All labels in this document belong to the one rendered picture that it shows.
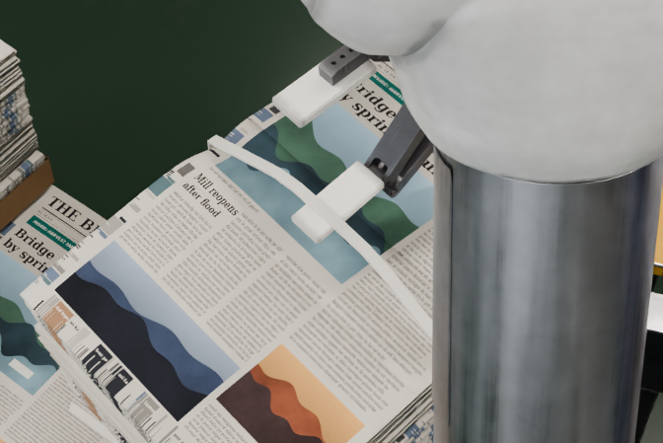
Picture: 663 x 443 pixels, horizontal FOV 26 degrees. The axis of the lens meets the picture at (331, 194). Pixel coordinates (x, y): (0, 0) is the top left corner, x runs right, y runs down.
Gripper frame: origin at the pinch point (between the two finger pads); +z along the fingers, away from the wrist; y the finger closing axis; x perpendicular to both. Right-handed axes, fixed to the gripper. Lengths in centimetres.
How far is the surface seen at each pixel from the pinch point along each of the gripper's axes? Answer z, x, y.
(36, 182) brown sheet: 6, 44, 42
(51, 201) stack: 5, 44, 46
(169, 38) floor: -53, 122, 132
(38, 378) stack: 19, 26, 45
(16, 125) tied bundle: 5, 45, 33
